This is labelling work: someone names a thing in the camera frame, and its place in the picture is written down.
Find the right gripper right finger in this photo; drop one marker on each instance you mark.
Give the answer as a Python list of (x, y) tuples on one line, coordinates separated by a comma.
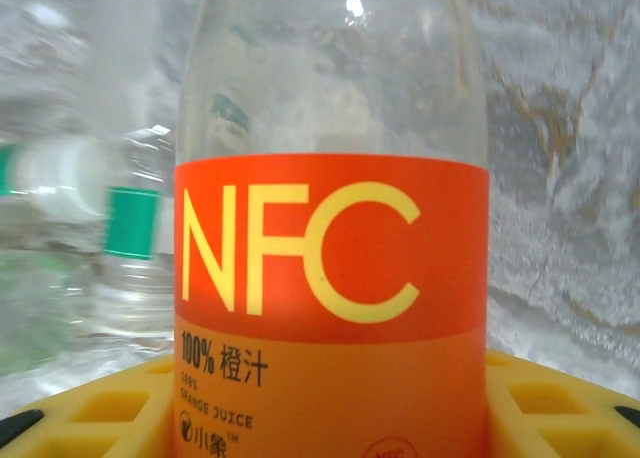
[(550, 418)]

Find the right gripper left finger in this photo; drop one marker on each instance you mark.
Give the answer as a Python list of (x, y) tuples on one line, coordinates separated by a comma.
[(100, 423)]

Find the green label plastic bottle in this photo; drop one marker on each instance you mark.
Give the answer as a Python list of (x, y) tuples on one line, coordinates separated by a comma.
[(40, 308)]

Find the clear bottle with green cap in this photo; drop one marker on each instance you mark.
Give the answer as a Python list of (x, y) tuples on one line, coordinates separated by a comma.
[(132, 223)]

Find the orange NFC juice bottle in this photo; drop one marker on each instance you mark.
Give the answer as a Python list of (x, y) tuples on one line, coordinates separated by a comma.
[(330, 258)]

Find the clear unlabelled plastic bottle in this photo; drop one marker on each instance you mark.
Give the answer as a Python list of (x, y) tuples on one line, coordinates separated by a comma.
[(75, 53)]

